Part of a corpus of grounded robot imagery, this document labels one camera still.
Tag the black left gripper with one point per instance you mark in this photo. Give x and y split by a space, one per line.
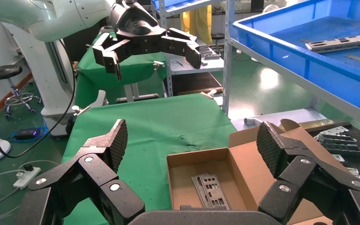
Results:
136 28

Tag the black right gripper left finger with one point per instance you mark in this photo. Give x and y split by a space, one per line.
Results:
90 174

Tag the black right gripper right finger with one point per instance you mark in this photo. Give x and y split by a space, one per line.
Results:
298 174

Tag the silver metal shield plate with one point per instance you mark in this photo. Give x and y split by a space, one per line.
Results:
196 186
354 48
326 43
205 192

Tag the open brown cardboard box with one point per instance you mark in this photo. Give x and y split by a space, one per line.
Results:
245 161

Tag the large blue plastic tray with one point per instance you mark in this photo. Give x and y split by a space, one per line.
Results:
323 77

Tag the silver metal spring clamp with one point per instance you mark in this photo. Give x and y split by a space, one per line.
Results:
158 64
209 94
75 70
77 109

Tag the small green table cloth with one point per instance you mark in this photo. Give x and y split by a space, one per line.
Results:
136 77

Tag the small grey hand tool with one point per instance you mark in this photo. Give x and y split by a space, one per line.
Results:
177 63

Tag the grey metal storage rack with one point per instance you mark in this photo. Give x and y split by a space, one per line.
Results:
169 84

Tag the silver metal plate pile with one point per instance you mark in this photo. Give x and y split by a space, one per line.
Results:
338 146

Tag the blue plastic crate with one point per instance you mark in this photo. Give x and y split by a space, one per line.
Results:
173 6

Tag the yellow hanging garment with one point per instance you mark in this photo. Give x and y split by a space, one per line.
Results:
198 24

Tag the white lower board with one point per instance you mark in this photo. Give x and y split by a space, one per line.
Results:
285 116

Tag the white power strip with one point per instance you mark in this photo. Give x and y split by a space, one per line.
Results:
27 178

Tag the white plastic pipe fitting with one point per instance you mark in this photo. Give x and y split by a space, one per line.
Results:
251 121

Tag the small black swivel stool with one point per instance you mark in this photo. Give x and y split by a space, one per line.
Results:
218 36

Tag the black power adapter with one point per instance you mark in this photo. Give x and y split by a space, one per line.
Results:
27 134

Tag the large green table cloth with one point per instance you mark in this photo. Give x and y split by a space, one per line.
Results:
167 124

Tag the white robot torso column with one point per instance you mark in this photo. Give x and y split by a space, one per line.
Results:
43 77

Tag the large black round stool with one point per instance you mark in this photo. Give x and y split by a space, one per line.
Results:
3 72

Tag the grey metal table frame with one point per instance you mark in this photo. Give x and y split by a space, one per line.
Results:
130 91

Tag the small silver metal bracket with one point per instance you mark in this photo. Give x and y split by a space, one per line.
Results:
354 172
338 158

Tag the grey slotted angle post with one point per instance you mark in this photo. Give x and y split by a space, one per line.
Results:
228 77

